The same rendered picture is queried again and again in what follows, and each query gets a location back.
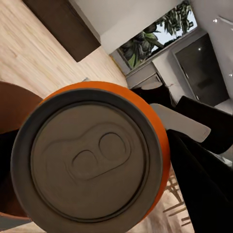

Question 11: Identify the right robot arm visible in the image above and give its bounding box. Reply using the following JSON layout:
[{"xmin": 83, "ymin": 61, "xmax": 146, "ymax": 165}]
[{"xmin": 82, "ymin": 77, "xmax": 233, "ymax": 162}]

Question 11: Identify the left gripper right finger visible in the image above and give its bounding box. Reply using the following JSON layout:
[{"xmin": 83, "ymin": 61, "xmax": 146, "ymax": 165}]
[{"xmin": 167, "ymin": 129, "xmax": 233, "ymax": 233}]

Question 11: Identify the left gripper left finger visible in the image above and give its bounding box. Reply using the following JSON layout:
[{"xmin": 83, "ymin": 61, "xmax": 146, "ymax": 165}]
[{"xmin": 0, "ymin": 129, "xmax": 19, "ymax": 187}]

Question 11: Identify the can of soda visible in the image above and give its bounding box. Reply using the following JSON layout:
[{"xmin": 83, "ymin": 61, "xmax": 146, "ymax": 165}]
[{"xmin": 10, "ymin": 81, "xmax": 171, "ymax": 233}]

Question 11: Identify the trash can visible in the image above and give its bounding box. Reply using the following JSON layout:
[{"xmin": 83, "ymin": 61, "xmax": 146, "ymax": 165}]
[{"xmin": 0, "ymin": 81, "xmax": 44, "ymax": 232}]

